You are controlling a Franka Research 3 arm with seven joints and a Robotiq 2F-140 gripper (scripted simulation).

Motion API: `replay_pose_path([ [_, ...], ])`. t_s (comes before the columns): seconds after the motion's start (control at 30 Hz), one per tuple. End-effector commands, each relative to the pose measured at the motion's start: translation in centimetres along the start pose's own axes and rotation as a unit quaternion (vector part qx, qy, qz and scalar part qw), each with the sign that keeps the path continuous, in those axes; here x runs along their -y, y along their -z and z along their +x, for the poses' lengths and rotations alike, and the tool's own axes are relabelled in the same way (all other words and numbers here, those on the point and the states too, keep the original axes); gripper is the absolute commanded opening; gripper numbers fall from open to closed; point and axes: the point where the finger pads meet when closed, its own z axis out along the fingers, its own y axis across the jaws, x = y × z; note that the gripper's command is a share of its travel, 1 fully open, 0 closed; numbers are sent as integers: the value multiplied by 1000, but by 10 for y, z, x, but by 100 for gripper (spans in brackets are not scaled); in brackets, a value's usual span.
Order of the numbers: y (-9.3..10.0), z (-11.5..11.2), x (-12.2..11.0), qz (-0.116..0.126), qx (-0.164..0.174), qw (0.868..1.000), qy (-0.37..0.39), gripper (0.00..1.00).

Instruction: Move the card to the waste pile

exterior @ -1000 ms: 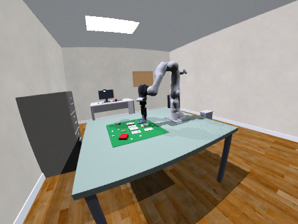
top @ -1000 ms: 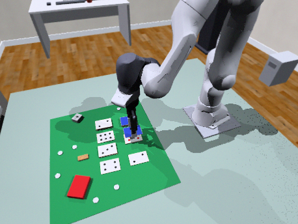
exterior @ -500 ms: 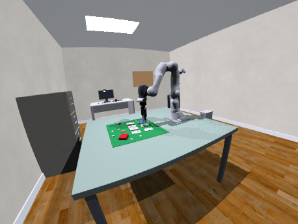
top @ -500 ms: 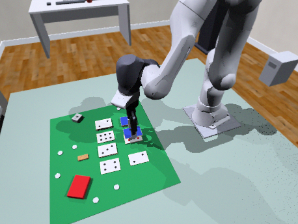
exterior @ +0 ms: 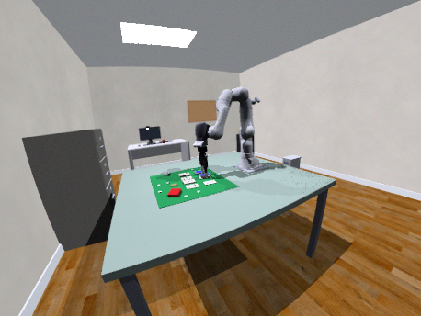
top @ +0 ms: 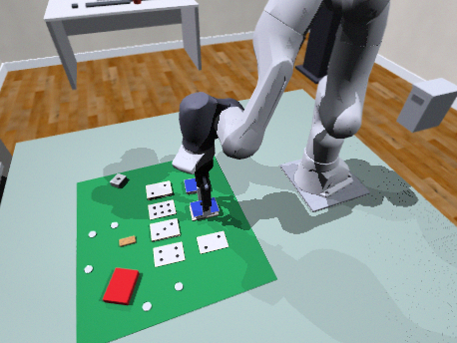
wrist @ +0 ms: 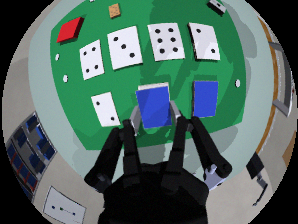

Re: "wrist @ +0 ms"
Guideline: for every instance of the tan wooden bar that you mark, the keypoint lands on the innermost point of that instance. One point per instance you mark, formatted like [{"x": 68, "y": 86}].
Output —
[{"x": 114, "y": 10}]

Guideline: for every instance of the blue card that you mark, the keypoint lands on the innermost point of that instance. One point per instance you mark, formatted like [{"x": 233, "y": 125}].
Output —
[
  {"x": 205, "y": 98},
  {"x": 154, "y": 106}
]

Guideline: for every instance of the green felt table mat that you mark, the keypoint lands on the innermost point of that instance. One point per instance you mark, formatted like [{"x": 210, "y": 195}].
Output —
[{"x": 75, "y": 94}]

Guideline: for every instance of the red rectangular tile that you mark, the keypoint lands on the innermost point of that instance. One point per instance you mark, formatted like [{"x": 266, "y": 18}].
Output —
[{"x": 70, "y": 30}]

